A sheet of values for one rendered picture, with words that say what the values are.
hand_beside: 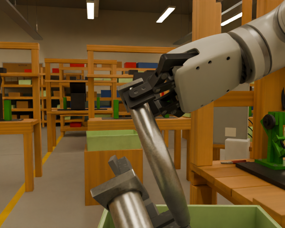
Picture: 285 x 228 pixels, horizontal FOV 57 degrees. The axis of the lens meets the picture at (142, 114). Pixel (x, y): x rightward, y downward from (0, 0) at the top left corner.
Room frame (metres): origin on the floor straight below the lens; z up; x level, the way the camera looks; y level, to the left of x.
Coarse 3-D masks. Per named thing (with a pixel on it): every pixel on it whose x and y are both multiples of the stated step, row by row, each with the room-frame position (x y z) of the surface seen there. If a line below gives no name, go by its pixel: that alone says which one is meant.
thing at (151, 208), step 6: (150, 204) 0.55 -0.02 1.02; (150, 210) 0.54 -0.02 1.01; (156, 210) 0.54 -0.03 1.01; (168, 210) 0.53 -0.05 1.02; (150, 216) 0.54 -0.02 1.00; (156, 216) 0.53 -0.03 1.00; (162, 216) 0.53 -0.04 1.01; (168, 216) 0.52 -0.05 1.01; (156, 222) 0.52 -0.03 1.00; (162, 222) 0.52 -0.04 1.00; (168, 222) 0.53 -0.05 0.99; (174, 222) 0.61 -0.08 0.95
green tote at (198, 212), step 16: (160, 208) 0.68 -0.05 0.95; (192, 208) 0.68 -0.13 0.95; (208, 208) 0.68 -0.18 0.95; (224, 208) 0.68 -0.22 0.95; (240, 208) 0.68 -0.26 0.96; (256, 208) 0.68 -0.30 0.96; (112, 224) 0.68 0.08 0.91; (192, 224) 0.68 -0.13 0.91; (208, 224) 0.68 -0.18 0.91; (224, 224) 0.68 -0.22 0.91; (240, 224) 0.68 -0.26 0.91; (256, 224) 0.68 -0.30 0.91; (272, 224) 0.59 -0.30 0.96
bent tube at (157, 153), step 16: (128, 112) 0.42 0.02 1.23; (144, 112) 0.36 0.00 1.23; (144, 128) 0.34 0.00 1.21; (144, 144) 0.34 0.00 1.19; (160, 144) 0.33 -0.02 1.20; (160, 160) 0.33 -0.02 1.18; (160, 176) 0.33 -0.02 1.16; (176, 176) 0.33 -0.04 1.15; (176, 192) 0.34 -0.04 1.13; (176, 208) 0.36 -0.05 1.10
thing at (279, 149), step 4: (264, 128) 1.35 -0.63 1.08; (268, 132) 1.32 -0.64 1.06; (276, 136) 1.27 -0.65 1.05; (272, 140) 1.29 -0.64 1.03; (276, 140) 1.27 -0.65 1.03; (280, 140) 1.27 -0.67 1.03; (272, 144) 1.29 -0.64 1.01; (276, 144) 1.27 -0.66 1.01; (276, 148) 1.26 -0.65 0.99; (280, 148) 1.26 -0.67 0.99; (284, 148) 1.24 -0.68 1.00; (276, 152) 1.26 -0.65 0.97; (280, 152) 1.24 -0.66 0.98; (284, 152) 1.22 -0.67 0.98; (280, 156) 1.23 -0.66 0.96; (284, 156) 1.24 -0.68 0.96
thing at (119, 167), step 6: (114, 156) 0.54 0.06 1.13; (108, 162) 0.51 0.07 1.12; (114, 162) 0.51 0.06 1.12; (120, 162) 0.53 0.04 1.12; (126, 162) 0.53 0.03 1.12; (114, 168) 0.51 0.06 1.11; (120, 168) 0.52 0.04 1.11; (126, 168) 0.52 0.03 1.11; (132, 168) 0.54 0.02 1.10; (114, 174) 0.51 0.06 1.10; (120, 174) 0.51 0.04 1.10; (144, 204) 0.56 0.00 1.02
